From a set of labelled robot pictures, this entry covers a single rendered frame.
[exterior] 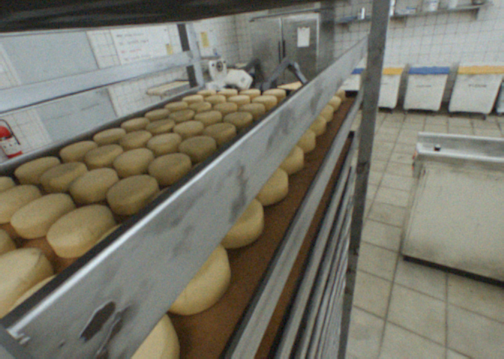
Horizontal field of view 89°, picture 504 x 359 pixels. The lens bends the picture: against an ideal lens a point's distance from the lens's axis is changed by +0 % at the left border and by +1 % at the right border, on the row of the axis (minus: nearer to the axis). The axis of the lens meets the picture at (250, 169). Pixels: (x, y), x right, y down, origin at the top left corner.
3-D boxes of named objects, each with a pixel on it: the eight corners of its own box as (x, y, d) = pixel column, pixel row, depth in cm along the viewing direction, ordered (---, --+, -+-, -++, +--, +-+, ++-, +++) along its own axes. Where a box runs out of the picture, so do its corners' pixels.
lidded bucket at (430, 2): (439, 9, 410) (442, -7, 400) (438, 10, 393) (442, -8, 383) (420, 11, 423) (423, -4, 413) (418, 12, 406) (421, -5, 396)
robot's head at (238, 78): (235, 84, 223) (243, 68, 223) (222, 82, 237) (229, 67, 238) (246, 93, 233) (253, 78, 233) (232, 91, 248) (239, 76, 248)
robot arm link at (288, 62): (284, 54, 239) (292, 52, 231) (291, 67, 246) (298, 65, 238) (253, 86, 229) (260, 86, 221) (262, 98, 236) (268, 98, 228)
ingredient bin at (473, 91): (445, 118, 420) (458, 69, 383) (447, 107, 463) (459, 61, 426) (488, 121, 390) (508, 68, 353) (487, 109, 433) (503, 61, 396)
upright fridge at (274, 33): (331, 101, 571) (335, -9, 473) (316, 114, 508) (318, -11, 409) (275, 99, 644) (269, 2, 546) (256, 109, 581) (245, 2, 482)
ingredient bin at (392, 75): (361, 112, 485) (366, 70, 448) (368, 103, 531) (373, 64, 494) (394, 115, 458) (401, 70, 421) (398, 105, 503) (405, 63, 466)
